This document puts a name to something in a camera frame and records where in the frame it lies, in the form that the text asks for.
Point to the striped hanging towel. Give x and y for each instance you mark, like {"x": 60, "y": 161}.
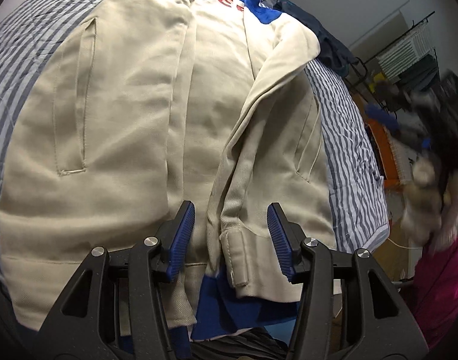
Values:
{"x": 401, "y": 54}

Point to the beige and blue work jacket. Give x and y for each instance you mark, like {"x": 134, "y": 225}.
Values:
{"x": 120, "y": 120}

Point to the black clothes rack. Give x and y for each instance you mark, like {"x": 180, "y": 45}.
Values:
{"x": 358, "y": 63}

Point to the person's right hand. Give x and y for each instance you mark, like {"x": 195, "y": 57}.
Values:
{"x": 424, "y": 180}

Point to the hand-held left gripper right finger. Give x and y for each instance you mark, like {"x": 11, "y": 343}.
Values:
{"x": 279, "y": 240}

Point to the dark blue folded cloth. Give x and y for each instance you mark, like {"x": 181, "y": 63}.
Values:
{"x": 326, "y": 41}

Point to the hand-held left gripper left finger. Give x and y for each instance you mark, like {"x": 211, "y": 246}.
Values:
{"x": 182, "y": 240}

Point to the yellow box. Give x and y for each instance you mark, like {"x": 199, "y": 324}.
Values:
{"x": 379, "y": 82}

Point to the dark hanging clothes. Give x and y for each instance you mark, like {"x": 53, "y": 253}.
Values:
{"x": 420, "y": 75}

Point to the orange low bench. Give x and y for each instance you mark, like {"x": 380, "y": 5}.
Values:
{"x": 381, "y": 146}

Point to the dark grey striped cloth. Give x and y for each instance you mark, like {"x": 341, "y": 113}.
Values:
{"x": 236, "y": 345}

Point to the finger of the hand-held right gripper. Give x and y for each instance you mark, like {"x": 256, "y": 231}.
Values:
{"x": 426, "y": 143}
{"x": 381, "y": 115}

